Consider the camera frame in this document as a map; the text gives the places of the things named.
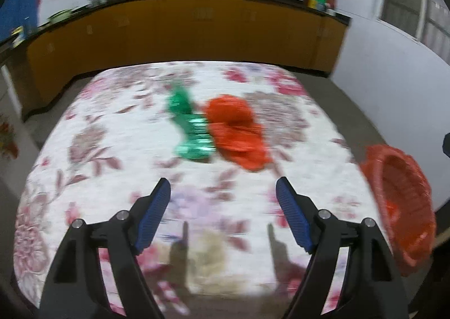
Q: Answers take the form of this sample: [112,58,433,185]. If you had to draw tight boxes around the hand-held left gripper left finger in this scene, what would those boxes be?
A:
[39,178,172,319]

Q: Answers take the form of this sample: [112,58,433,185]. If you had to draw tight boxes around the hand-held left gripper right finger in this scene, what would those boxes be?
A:
[276,176,410,319]

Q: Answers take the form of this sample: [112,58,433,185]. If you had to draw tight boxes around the red woven basket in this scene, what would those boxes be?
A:
[359,145,437,277]

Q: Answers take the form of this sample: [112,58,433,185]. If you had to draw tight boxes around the green plastic bag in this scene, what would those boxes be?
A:
[166,83,216,163]

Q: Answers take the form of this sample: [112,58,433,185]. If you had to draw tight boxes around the red plastic bag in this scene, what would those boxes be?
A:
[204,95,273,172]

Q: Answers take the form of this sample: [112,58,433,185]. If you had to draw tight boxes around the floral tablecloth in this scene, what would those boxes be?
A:
[12,62,382,316]

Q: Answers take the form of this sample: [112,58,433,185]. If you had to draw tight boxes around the red flower decoration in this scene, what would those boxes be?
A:
[0,115,19,160]

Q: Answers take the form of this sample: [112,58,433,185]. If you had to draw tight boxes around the orange lower kitchen cabinets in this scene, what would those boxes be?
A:
[21,0,352,120]

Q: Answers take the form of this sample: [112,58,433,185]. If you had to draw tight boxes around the green pot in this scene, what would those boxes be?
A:
[48,10,73,23]

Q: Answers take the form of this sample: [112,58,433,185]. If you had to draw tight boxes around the blue cloth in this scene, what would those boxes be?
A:
[0,0,40,42]

